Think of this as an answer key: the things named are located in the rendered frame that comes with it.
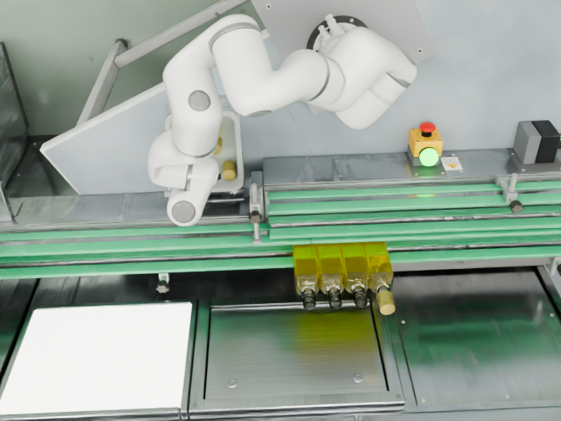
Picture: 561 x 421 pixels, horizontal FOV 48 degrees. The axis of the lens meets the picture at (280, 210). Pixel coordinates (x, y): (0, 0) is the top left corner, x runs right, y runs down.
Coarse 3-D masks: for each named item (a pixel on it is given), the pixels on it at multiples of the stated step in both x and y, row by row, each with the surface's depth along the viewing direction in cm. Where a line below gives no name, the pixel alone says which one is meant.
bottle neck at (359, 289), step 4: (356, 284) 146; (360, 284) 146; (352, 288) 146; (356, 288) 145; (360, 288) 145; (364, 288) 146; (356, 292) 144; (360, 292) 143; (364, 292) 144; (356, 296) 143; (360, 296) 143; (364, 296) 143; (356, 300) 142; (360, 300) 142; (364, 300) 142; (356, 304) 143; (360, 304) 144; (364, 304) 143
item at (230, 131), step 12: (168, 120) 147; (228, 120) 156; (228, 132) 158; (228, 144) 160; (240, 144) 152; (216, 156) 162; (228, 156) 162; (240, 156) 154; (240, 168) 156; (228, 180) 161; (240, 180) 158
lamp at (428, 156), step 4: (424, 148) 156; (428, 148) 155; (432, 148) 155; (420, 152) 156; (424, 152) 155; (428, 152) 154; (432, 152) 154; (436, 152) 155; (420, 156) 156; (424, 156) 154; (428, 156) 154; (432, 156) 154; (436, 156) 154; (424, 160) 155; (428, 160) 155; (432, 160) 155; (436, 160) 155; (424, 164) 156; (428, 164) 155; (432, 164) 155
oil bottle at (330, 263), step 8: (320, 248) 154; (328, 248) 154; (336, 248) 154; (320, 256) 152; (328, 256) 152; (336, 256) 151; (320, 264) 150; (328, 264) 149; (336, 264) 149; (320, 272) 148; (328, 272) 147; (336, 272) 147; (320, 280) 149; (328, 280) 146; (336, 280) 146
